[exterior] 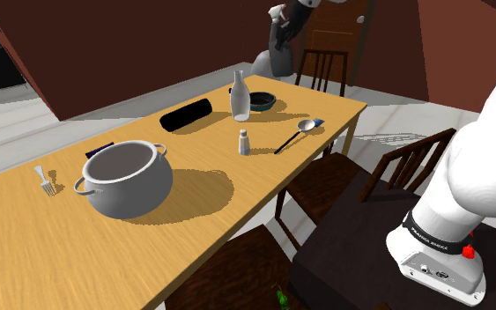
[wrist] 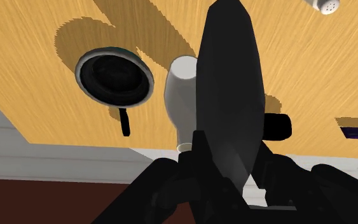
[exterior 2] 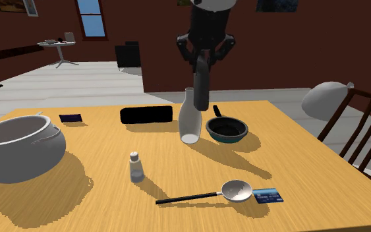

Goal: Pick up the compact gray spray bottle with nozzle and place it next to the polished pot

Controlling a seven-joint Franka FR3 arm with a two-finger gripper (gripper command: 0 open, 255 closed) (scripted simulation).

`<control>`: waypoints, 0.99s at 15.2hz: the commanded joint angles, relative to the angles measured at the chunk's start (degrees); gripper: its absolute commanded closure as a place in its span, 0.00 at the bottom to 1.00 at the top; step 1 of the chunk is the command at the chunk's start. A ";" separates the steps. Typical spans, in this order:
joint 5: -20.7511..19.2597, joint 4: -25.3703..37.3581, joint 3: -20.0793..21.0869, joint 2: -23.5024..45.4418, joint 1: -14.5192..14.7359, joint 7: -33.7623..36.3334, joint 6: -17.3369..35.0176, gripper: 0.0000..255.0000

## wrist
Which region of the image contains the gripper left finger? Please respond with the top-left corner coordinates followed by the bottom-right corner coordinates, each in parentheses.
top-left (91, 130), bottom-right (251, 224)

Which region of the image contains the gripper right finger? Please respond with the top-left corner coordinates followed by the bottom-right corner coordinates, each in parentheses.
top-left (252, 140), bottom-right (358, 224)

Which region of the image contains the black pointed oblong object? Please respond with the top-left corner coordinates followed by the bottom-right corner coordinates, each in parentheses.
top-left (195, 0), bottom-right (266, 195)

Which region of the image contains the black cylinder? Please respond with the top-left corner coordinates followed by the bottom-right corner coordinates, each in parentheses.
top-left (263, 113), bottom-right (293, 142)

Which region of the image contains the white bottle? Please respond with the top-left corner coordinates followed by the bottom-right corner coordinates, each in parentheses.
top-left (163, 55), bottom-right (198, 153)

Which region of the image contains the black mug with grey rim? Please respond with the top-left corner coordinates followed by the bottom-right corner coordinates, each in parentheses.
top-left (74, 46), bottom-right (155, 137)

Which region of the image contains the white shaker with holes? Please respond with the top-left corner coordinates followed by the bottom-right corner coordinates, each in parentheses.
top-left (304, 0), bottom-right (341, 16)

